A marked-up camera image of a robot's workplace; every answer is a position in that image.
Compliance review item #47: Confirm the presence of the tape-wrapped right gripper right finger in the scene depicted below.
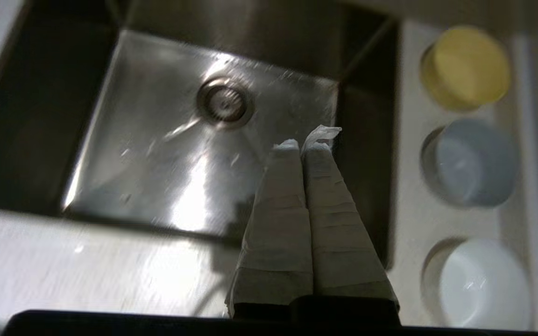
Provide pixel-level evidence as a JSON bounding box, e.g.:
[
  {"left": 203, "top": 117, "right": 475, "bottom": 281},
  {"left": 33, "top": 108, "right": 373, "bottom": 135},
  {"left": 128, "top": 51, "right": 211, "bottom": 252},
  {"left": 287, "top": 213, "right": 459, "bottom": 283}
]
[{"left": 301, "top": 125, "right": 401, "bottom": 306}]

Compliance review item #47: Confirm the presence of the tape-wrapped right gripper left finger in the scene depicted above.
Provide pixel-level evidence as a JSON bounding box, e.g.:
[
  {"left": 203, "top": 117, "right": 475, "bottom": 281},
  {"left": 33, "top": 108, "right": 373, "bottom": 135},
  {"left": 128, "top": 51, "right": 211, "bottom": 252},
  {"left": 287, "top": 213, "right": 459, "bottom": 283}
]
[{"left": 225, "top": 139, "right": 314, "bottom": 319}]

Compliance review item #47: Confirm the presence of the white bowl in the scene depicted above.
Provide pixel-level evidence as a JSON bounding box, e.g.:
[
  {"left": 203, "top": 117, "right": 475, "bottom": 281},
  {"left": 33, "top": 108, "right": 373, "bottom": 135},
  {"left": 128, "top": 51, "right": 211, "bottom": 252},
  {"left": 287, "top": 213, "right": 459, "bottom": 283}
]
[{"left": 422, "top": 238, "right": 533, "bottom": 331}]

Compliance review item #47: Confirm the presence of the pale blue bowl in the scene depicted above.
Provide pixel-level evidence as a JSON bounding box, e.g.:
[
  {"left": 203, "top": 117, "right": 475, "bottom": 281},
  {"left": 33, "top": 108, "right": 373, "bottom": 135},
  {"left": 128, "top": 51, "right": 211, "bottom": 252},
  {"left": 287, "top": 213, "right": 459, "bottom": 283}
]
[{"left": 421, "top": 118, "right": 519, "bottom": 208}]

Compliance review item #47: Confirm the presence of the yellow bowl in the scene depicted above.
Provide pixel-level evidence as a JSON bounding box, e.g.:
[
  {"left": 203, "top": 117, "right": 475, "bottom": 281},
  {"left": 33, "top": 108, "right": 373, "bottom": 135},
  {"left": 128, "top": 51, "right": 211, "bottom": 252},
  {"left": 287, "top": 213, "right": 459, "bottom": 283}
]
[{"left": 420, "top": 26, "right": 512, "bottom": 112}]

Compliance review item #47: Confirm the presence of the stainless steel sink basin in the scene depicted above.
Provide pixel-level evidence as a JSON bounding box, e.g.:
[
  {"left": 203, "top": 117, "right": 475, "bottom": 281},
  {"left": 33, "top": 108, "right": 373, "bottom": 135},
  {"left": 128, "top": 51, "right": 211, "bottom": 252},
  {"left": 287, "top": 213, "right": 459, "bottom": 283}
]
[{"left": 0, "top": 0, "right": 400, "bottom": 271}]

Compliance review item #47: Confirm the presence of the round metal drain strainer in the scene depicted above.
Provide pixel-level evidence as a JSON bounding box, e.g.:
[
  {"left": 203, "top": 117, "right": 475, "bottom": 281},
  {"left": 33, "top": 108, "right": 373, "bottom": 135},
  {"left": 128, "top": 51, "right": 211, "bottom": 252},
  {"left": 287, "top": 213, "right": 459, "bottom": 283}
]
[{"left": 197, "top": 77, "right": 255, "bottom": 129}]

